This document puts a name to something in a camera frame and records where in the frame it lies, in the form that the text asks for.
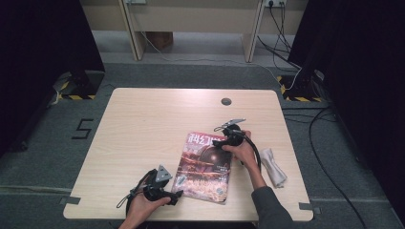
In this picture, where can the round grey table grommet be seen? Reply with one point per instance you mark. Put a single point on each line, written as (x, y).
(226, 101)

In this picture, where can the grey tape strip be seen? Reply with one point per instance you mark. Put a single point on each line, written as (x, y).
(70, 200)
(310, 207)

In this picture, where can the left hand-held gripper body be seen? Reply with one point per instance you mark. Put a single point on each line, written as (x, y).
(156, 191)

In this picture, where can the glossy magazine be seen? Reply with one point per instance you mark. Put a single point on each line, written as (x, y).
(200, 178)

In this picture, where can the white wall socket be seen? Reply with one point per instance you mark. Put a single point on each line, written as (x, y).
(275, 2)

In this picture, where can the person's left hand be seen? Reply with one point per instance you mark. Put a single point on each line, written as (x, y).
(141, 208)

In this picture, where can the stand base with hazard tape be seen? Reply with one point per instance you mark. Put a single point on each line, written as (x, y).
(301, 89)
(82, 86)

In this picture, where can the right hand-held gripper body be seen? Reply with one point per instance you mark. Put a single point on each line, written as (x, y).
(234, 136)

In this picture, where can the brown cardboard box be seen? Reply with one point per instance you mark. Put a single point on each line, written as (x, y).
(160, 39)

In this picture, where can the black curtain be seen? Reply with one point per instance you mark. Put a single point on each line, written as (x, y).
(38, 63)
(366, 79)

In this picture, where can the white cloth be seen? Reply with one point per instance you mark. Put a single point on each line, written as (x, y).
(273, 168)

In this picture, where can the person's right hand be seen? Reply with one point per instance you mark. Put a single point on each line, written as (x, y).
(243, 154)

